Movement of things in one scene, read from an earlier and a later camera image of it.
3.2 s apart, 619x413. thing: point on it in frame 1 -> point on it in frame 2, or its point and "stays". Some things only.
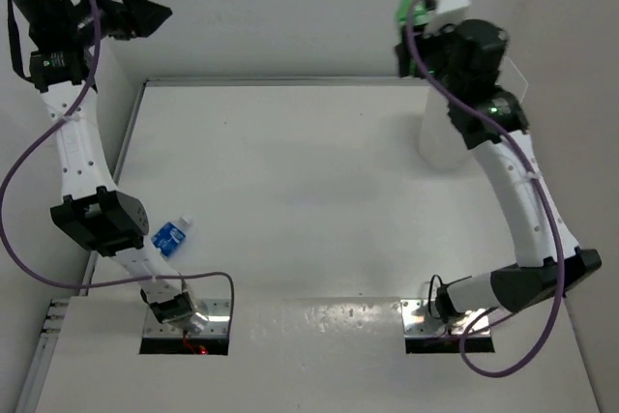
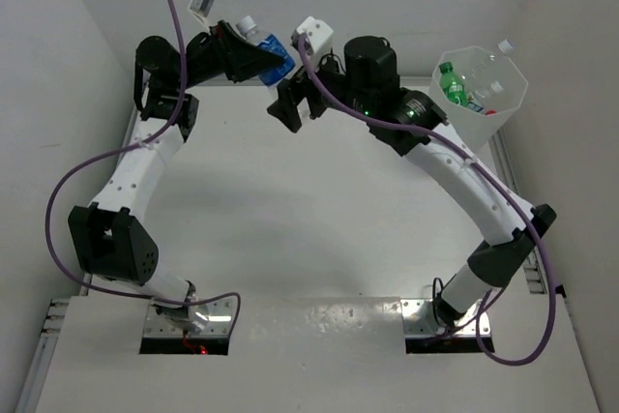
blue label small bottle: (167, 238) -> (248, 29)
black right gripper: (402, 51) -> (290, 93)
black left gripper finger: (145, 16) -> (243, 59)
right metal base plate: (419, 322) stays
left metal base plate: (218, 312) stays
